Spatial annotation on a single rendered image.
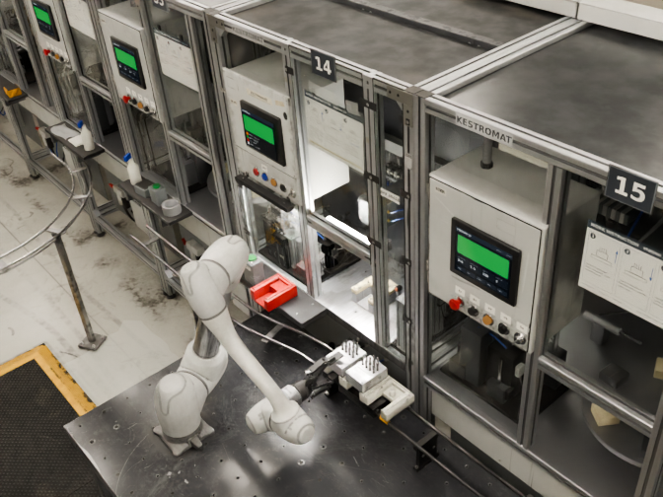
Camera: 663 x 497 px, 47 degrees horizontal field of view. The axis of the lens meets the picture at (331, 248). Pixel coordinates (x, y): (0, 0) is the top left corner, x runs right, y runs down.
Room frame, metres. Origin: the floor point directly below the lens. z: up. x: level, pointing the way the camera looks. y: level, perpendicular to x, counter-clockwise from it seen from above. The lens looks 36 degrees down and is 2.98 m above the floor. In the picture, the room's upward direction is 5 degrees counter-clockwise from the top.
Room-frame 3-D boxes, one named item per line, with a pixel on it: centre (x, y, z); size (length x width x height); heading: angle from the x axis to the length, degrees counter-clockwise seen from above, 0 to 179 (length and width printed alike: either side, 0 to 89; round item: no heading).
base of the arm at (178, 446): (2.01, 0.62, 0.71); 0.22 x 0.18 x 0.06; 38
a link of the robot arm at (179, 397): (2.04, 0.63, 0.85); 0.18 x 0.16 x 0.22; 156
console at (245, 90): (2.74, 0.15, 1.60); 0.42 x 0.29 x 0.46; 38
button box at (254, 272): (2.66, 0.34, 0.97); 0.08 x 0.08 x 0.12; 38
